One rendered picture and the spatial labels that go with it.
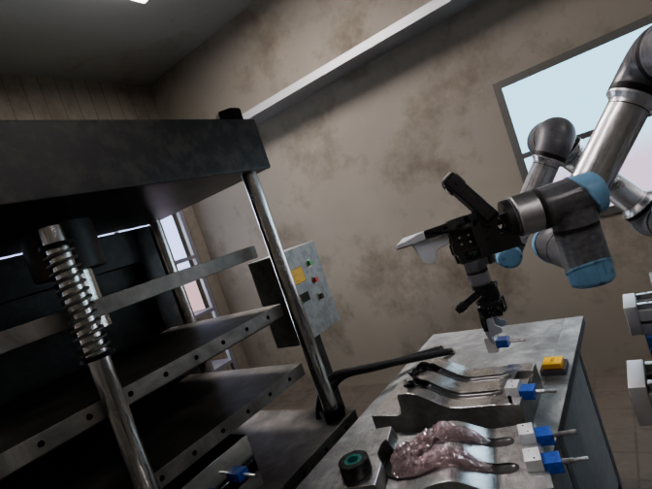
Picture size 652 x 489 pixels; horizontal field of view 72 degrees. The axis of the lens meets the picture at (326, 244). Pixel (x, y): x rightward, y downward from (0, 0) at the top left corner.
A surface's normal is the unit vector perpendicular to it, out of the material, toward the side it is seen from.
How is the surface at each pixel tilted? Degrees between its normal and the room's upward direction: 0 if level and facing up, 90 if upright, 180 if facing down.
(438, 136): 90
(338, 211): 90
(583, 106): 90
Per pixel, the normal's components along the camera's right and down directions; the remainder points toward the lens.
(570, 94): -0.53, 0.22
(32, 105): 0.79, -0.24
